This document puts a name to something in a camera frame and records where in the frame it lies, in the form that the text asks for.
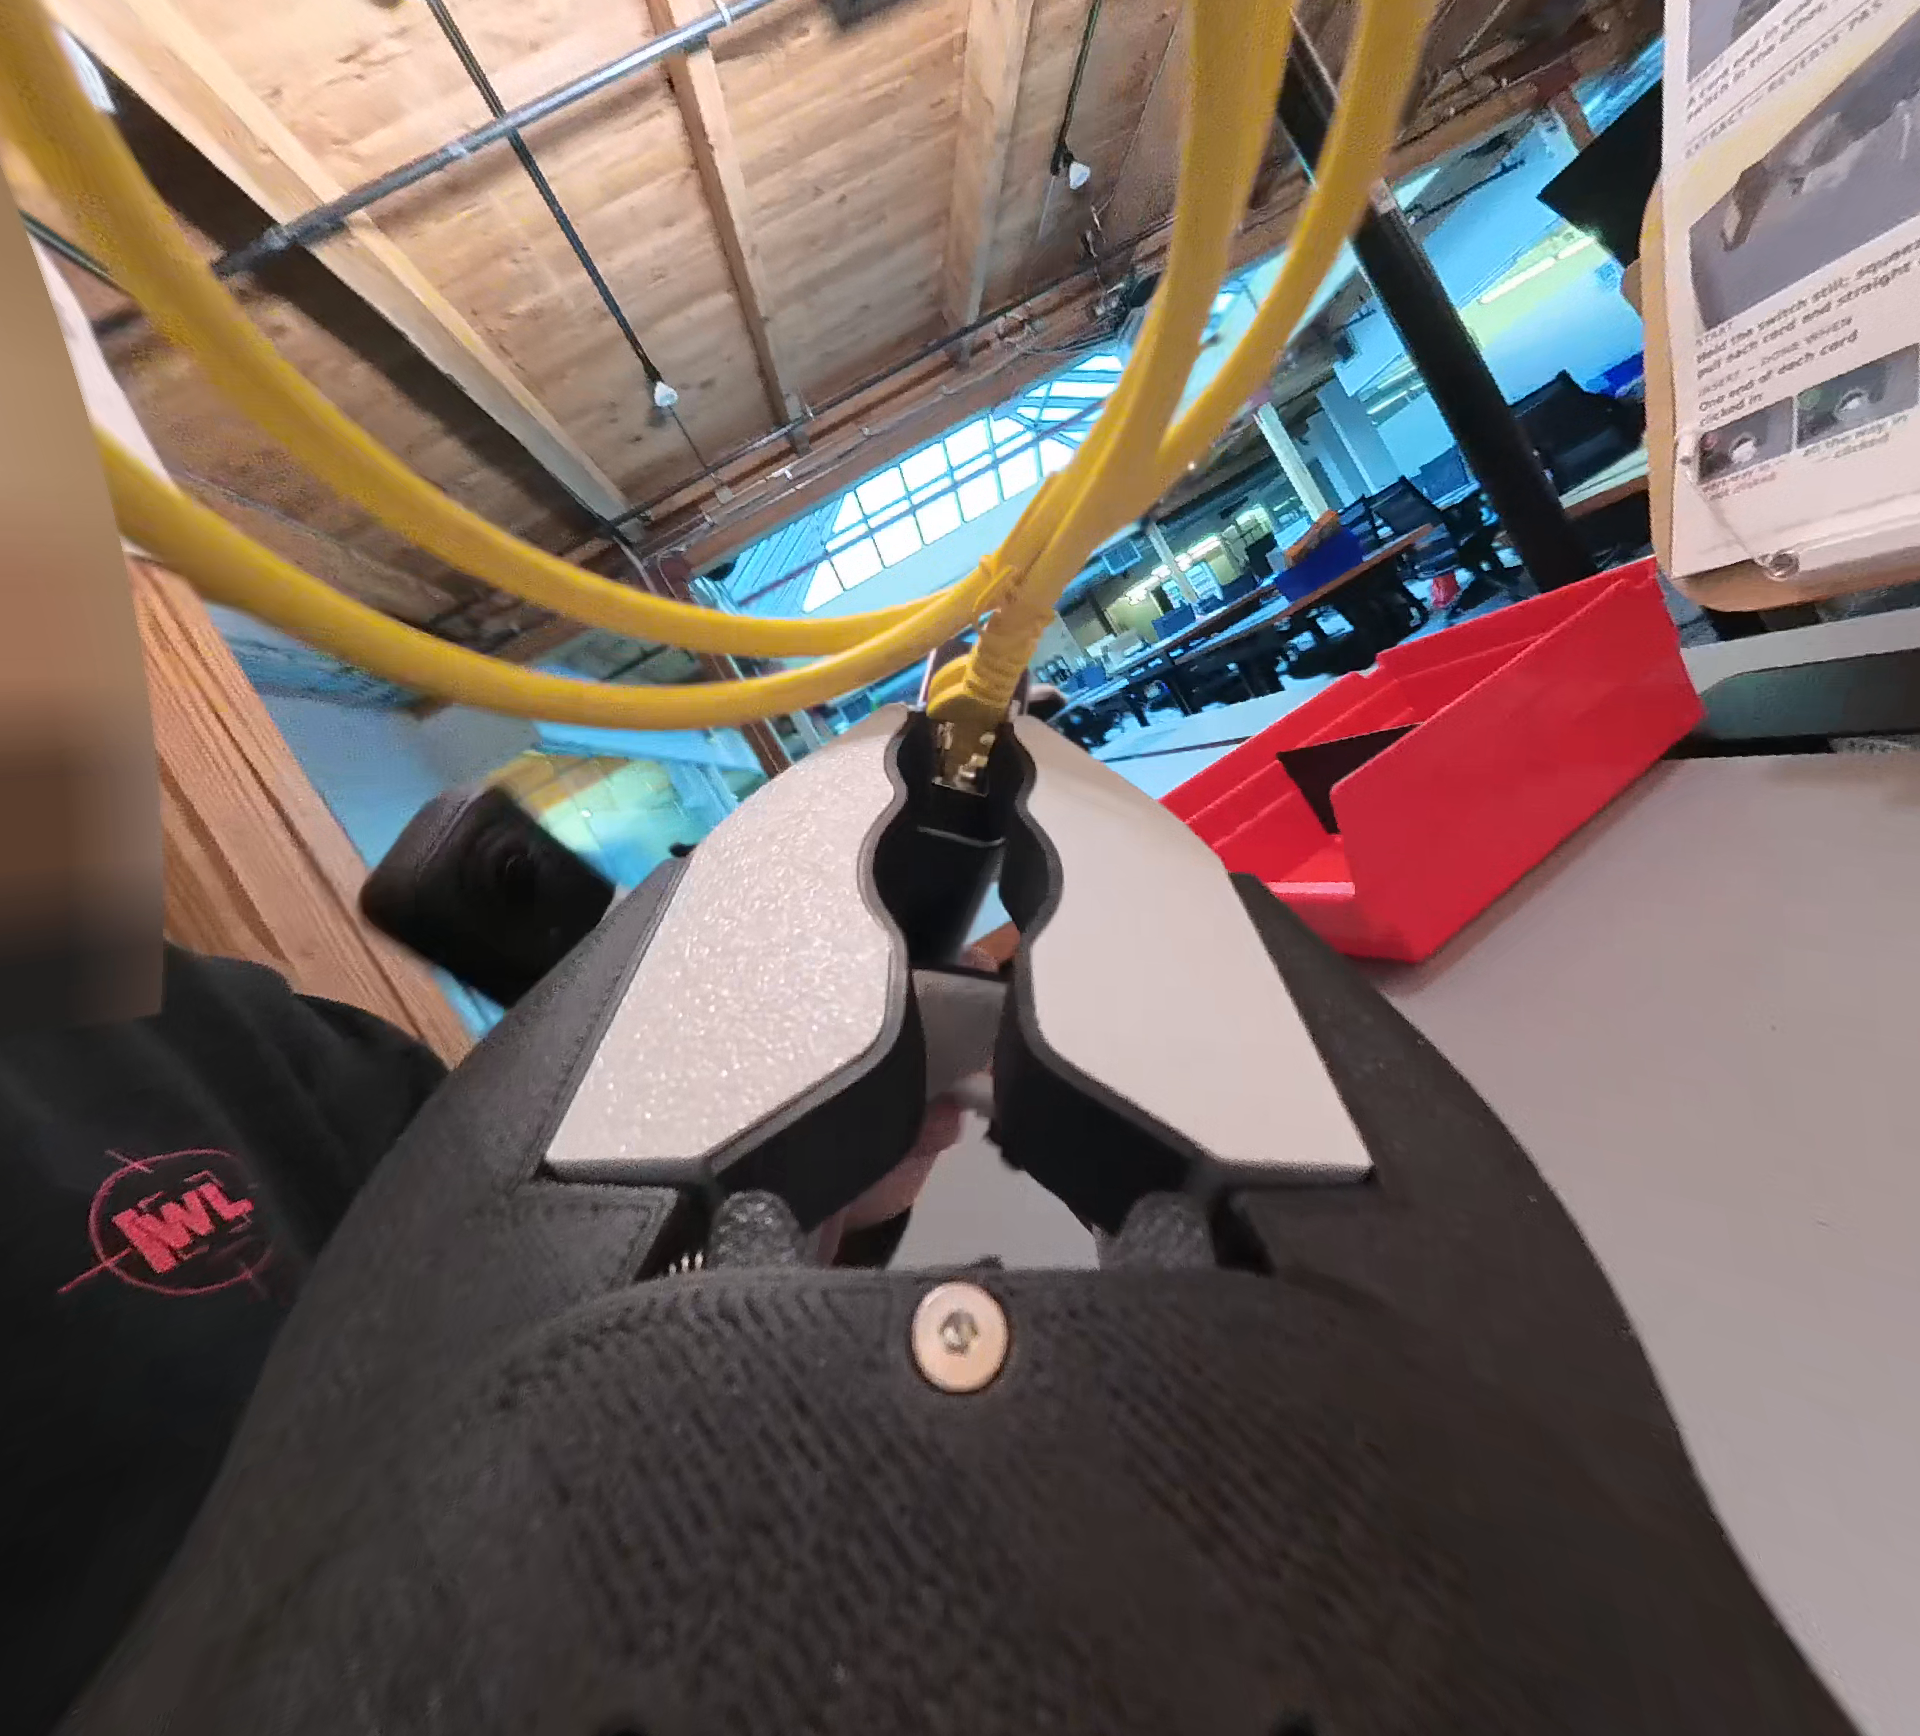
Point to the black monitor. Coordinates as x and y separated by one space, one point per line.
1614 177

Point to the wooden post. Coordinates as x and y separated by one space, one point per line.
254 808

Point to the black ethernet splitter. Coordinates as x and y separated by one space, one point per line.
953 866

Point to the instruction poster board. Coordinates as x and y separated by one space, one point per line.
1786 194

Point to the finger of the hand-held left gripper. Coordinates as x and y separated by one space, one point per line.
960 1032

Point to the black stand pole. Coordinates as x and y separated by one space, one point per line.
1440 326

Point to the red plastic bin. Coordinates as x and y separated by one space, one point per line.
1502 746

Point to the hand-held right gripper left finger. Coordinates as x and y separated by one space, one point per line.
735 988

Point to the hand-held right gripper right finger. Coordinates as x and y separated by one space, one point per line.
1184 1001

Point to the person's left hand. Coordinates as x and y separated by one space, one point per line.
901 1181

